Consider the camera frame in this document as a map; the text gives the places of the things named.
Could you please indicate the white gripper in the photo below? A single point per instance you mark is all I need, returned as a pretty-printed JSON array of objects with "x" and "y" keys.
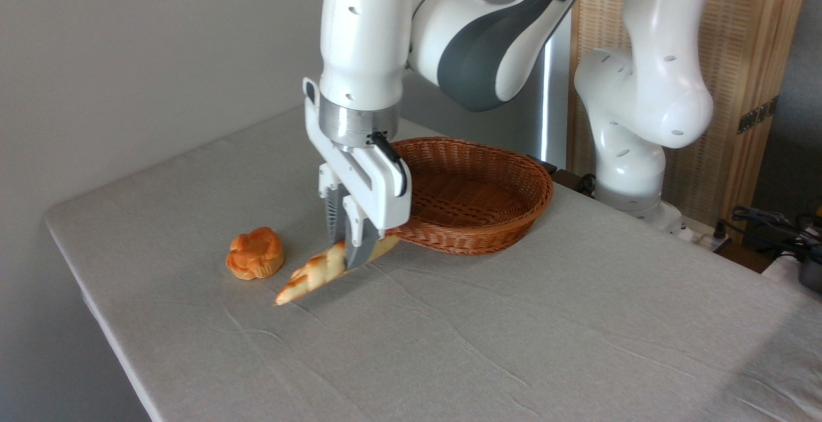
[{"x": 379, "y": 191}]

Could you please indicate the long braided bread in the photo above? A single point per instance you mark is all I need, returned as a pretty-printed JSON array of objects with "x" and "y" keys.
[{"x": 314, "y": 274}]

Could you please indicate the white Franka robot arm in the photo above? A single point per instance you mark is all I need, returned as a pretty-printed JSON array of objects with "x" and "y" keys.
[{"x": 366, "y": 36}]

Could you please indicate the round orange bread bun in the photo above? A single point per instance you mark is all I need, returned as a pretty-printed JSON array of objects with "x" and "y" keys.
[{"x": 255, "y": 255}]

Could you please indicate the brown wicker basket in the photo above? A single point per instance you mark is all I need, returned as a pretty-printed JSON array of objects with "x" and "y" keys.
[{"x": 488, "y": 197}]

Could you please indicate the light grey tablecloth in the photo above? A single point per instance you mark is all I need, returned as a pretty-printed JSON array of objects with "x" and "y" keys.
[{"x": 449, "y": 345}]

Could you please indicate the metal screen hinge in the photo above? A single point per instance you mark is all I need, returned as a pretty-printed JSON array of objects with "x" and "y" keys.
[{"x": 758, "y": 115}]

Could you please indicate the silver vertical post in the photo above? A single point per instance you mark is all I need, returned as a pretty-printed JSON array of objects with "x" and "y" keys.
[{"x": 557, "y": 126}]

